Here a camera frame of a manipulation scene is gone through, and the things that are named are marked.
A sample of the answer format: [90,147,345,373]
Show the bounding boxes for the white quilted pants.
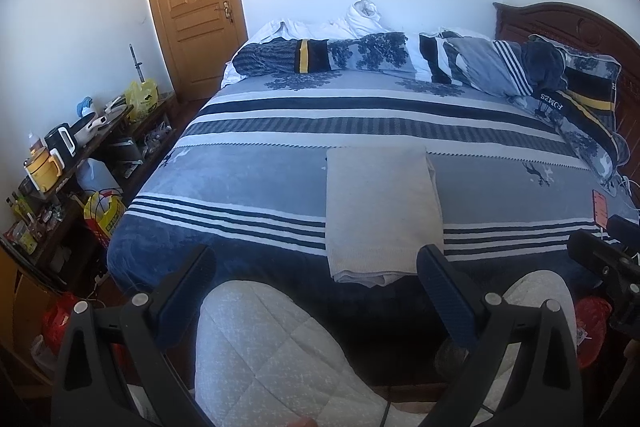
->
[192,269,591,427]

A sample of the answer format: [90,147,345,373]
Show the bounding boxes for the blue white striped pillow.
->
[419,32,531,98]

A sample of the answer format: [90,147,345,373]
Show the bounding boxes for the yellow red shopping bag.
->
[82,189,127,250]

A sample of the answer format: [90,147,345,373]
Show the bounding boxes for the brown slipper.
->
[434,337,471,380]

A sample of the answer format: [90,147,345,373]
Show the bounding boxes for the yellow electric pot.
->
[24,146,65,194]

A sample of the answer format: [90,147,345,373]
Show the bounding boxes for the dark blue fleece cloth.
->
[522,39,568,92]

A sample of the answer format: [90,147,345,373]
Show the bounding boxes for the orange wooden cabinet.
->
[0,247,56,388]

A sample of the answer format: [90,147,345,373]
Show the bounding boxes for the dark wooden headboard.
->
[492,2,640,158]

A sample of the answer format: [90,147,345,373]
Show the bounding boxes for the blue white striped bed blanket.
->
[106,69,640,303]

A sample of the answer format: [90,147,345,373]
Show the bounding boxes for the white twisted cloth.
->
[346,0,383,38]

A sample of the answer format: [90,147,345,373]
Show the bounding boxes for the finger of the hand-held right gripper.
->
[567,229,626,279]
[606,215,640,251]

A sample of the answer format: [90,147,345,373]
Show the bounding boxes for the blue floral rolled quilt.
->
[232,32,418,75]

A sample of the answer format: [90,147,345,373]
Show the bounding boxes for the beige knit garment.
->
[325,146,445,288]

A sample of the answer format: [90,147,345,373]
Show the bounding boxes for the black white appliance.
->
[44,123,77,158]

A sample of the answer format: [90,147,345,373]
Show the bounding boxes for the green bottle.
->
[10,194,32,222]

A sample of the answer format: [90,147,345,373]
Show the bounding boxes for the cluttered wooden shelf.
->
[0,92,178,293]

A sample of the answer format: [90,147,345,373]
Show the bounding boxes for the black cable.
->
[379,386,397,427]

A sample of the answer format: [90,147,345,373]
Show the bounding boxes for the white appliance with dark lid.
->
[70,114,108,146]

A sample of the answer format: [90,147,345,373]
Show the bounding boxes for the black box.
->
[112,137,141,165]

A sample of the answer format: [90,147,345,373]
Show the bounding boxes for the grey rod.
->
[128,43,147,84]

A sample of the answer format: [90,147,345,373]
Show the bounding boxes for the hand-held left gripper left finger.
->
[50,244,218,427]

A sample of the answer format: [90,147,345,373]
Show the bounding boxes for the red plastic bag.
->
[40,294,76,358]
[572,297,613,370]

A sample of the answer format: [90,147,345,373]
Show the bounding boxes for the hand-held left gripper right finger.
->
[416,244,583,427]

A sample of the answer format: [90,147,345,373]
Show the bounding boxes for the dark blue yellow-striped pillow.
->
[530,36,623,182]

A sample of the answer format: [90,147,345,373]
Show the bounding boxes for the clear plastic jug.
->
[75,158,121,198]

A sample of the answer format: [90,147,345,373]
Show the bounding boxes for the red phone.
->
[591,189,609,228]

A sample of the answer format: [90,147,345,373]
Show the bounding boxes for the yellow plastic bag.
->
[124,79,160,122]

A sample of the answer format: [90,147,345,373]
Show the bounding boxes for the white duvet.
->
[220,19,361,88]

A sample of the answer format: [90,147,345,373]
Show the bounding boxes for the brown wooden door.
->
[139,0,249,104]

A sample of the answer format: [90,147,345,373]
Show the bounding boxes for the white cable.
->
[607,174,640,208]

